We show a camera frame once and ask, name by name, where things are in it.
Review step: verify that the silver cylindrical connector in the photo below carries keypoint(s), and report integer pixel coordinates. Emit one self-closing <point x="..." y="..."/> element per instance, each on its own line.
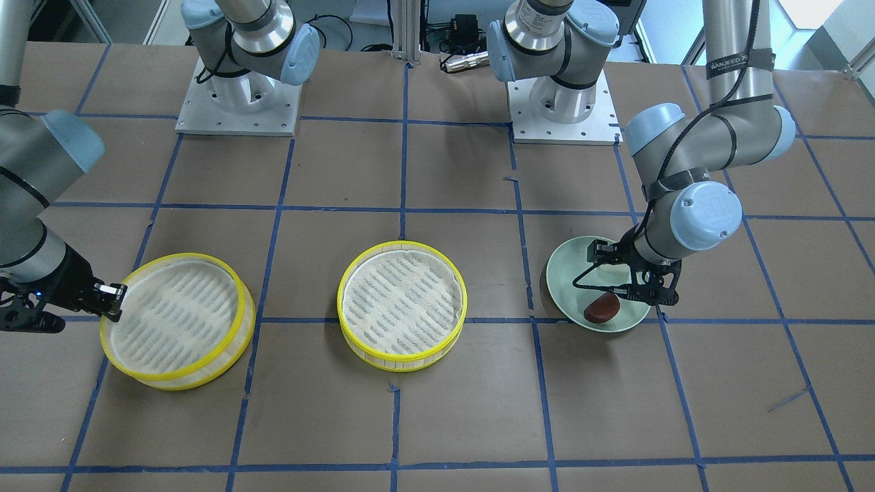
<point x="464" y="62"/>

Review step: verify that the light green plate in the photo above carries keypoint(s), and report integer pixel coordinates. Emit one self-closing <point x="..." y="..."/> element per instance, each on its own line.
<point x="566" y="263"/>

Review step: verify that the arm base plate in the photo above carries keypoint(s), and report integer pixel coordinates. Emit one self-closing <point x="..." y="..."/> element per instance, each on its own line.
<point x="250" y="105"/>
<point x="542" y="112"/>

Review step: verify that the yellow steamer basket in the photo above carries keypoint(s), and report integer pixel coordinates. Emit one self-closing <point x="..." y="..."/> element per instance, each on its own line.
<point x="186" y="319"/>
<point x="401" y="306"/>

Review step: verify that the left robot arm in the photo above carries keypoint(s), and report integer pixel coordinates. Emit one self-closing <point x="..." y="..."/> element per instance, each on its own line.
<point x="562" y="47"/>

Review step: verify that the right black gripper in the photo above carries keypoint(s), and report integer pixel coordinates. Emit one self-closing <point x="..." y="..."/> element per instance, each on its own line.
<point x="66" y="278"/>

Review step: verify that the black power brick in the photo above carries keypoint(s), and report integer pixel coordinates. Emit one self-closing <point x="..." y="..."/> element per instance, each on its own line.
<point x="463" y="30"/>

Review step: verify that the aluminium frame post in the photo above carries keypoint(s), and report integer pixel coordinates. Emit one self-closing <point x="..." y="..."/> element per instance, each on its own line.
<point x="406" y="25"/>

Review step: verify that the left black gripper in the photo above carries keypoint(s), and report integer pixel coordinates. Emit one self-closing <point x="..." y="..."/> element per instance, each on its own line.
<point x="604" y="251"/>

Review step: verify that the brown bun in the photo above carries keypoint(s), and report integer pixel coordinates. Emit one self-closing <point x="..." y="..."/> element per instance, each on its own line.
<point x="602" y="309"/>

